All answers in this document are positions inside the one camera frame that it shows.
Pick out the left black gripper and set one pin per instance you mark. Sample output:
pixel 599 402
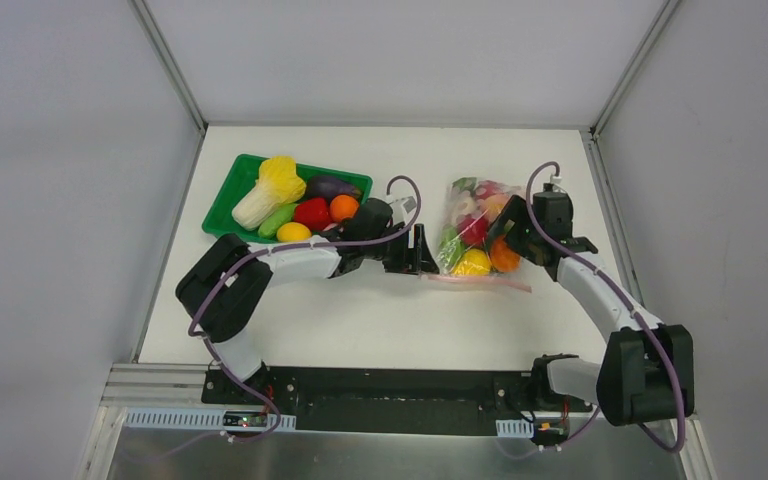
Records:
pixel 408 248

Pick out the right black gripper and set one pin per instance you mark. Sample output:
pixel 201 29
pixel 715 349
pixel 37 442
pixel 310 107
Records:
pixel 509 226

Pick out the fake peach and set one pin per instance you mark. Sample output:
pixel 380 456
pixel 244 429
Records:
pixel 493 205

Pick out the clear zip top bag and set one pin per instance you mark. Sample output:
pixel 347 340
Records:
pixel 461 201

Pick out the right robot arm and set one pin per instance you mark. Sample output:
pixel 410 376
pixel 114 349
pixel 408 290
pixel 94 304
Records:
pixel 647 370

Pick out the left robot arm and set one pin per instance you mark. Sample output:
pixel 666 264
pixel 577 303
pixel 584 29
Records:
pixel 222 290

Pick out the fake orange in tray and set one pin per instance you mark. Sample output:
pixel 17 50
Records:
pixel 343 207

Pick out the fake red bell pepper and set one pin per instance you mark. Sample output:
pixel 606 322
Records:
pixel 313 213

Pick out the fake purple eggplant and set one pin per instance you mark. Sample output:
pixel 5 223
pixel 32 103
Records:
pixel 328 187

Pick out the fake yellow lemon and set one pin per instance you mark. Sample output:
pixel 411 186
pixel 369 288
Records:
pixel 293 232

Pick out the fake green cucumber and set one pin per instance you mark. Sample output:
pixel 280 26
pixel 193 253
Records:
pixel 281 216

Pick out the fake napa cabbage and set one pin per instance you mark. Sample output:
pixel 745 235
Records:
pixel 277 184

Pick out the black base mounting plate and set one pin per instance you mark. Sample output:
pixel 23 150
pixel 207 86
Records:
pixel 425 402

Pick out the green plastic tray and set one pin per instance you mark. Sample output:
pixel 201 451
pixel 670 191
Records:
pixel 242 177

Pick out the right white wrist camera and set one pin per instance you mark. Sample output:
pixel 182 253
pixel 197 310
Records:
pixel 552 188

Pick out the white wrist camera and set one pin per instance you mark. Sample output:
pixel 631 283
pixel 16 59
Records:
pixel 552 188
pixel 402 208

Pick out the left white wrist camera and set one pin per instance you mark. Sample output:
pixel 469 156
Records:
pixel 402 208

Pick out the aluminium frame rail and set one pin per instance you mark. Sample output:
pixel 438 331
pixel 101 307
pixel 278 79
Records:
pixel 162 50

